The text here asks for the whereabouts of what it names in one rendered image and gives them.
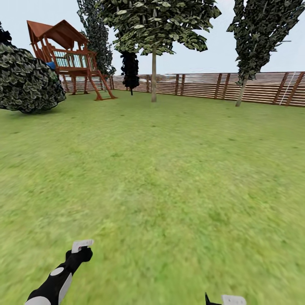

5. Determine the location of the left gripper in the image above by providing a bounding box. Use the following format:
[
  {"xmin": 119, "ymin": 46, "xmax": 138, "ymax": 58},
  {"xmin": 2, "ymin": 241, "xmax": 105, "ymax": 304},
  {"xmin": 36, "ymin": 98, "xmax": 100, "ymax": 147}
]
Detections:
[{"xmin": 66, "ymin": 247, "xmax": 92, "ymax": 267}]

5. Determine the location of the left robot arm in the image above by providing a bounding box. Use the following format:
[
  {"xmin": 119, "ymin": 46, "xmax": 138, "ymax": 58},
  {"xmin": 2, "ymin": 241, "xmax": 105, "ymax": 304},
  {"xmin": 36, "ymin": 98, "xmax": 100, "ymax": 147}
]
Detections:
[{"xmin": 23, "ymin": 239, "xmax": 94, "ymax": 305}]

